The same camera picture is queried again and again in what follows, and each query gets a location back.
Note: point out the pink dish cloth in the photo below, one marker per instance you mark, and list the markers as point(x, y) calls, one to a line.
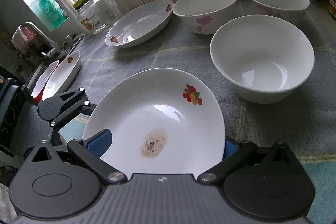
point(21, 38)

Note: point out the steel sink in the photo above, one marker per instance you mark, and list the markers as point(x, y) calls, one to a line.
point(30, 84)

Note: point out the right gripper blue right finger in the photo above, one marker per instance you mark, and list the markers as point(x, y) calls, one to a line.
point(231, 147)

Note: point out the green detergent bottle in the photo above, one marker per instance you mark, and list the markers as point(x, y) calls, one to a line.
point(53, 12)

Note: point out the steel kitchen faucet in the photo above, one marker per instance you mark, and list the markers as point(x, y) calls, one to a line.
point(55, 48)

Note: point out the sink soap dispenser knob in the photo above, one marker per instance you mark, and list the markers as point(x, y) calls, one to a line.
point(70, 41)

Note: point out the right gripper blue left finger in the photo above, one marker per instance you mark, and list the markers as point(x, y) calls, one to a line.
point(99, 143)

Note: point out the glass jar yellow lid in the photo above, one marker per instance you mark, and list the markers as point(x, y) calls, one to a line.
point(94, 16)

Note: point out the floral bowl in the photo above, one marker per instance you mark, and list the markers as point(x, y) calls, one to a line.
point(290, 10)
point(263, 58)
point(205, 17)

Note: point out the white plate with brown stain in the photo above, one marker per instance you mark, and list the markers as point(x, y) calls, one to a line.
point(162, 121)

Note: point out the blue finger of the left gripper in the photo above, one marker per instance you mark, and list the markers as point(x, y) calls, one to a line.
point(87, 109)

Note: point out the white colander basket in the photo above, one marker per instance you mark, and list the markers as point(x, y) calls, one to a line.
point(41, 82)

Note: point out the short plastic wrap roll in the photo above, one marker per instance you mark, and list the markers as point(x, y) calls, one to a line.
point(67, 7)

